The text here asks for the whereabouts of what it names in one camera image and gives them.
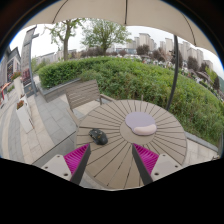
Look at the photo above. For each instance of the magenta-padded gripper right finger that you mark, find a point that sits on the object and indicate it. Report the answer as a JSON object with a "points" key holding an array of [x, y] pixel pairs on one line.
{"points": [[147, 159]]}

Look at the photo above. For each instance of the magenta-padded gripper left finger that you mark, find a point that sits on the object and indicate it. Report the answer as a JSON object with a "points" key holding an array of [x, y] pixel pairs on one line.
{"points": [[75, 159]]}

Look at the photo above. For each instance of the black computer mouse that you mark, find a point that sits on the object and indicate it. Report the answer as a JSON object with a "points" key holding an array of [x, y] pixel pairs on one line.
{"points": [[98, 137]]}

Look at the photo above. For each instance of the purple mouse pad, wrist rest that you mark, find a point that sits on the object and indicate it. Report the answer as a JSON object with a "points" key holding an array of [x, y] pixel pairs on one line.
{"points": [[139, 122]]}

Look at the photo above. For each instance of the slatted wooden chair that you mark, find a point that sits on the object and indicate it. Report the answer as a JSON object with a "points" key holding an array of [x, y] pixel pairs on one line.
{"points": [[83, 94]]}

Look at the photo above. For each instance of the white planter box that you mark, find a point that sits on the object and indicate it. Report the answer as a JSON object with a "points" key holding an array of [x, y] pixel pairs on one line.
{"points": [[24, 115]]}

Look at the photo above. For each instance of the tall grey sign pillar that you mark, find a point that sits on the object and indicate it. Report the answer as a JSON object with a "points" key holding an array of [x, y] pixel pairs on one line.
{"points": [[27, 56]]}

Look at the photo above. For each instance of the group of apartment buildings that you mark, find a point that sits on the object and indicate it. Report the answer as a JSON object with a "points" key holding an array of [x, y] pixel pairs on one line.
{"points": [[166, 45]]}

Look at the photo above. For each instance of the thin sparse-leaved tree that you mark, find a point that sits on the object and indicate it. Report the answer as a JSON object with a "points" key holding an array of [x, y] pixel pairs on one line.
{"points": [[65, 40]]}

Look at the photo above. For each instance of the round full-crowned tree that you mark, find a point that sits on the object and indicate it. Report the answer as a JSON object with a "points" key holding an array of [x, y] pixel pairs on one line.
{"points": [[104, 33]]}

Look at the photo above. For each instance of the beige cantilever patio umbrella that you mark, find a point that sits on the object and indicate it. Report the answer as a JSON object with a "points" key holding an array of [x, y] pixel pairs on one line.
{"points": [[110, 11]]}

